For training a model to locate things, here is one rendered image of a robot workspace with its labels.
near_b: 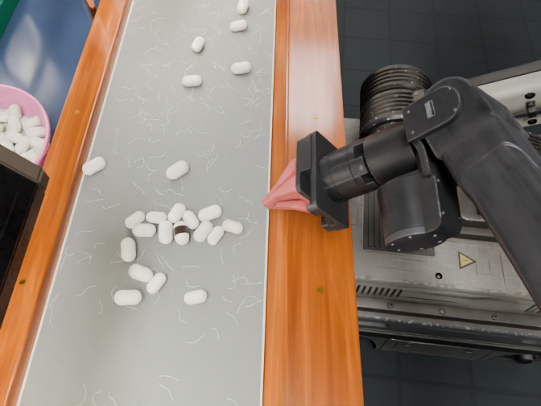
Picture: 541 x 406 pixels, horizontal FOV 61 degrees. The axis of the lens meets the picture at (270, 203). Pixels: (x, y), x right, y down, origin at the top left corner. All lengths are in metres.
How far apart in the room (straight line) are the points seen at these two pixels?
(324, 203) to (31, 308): 0.41
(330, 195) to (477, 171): 0.17
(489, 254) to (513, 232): 0.68
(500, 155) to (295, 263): 0.33
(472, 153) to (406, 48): 1.76
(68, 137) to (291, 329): 0.47
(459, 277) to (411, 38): 1.40
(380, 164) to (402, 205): 0.05
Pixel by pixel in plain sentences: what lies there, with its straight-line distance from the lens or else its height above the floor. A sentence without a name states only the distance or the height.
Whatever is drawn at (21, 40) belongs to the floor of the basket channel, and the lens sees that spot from 1.19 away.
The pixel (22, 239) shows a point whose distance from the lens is 0.38.
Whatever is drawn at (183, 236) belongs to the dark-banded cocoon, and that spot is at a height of 0.76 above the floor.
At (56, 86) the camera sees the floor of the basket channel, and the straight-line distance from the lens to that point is 1.05.
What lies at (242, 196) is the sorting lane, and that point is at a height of 0.74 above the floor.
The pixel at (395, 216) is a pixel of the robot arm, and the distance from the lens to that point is 0.44.
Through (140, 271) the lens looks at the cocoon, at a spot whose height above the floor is 0.76.
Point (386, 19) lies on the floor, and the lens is 2.28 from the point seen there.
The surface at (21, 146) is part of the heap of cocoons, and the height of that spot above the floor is 0.74.
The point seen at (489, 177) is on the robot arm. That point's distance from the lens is 0.40.
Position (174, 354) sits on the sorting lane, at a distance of 0.64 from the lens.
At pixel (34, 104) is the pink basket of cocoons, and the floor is 0.76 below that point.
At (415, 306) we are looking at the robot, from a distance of 1.09.
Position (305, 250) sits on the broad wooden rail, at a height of 0.77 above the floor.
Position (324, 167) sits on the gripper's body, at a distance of 0.50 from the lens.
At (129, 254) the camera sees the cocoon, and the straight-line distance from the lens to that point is 0.68.
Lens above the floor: 1.35
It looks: 59 degrees down
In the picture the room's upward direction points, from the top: straight up
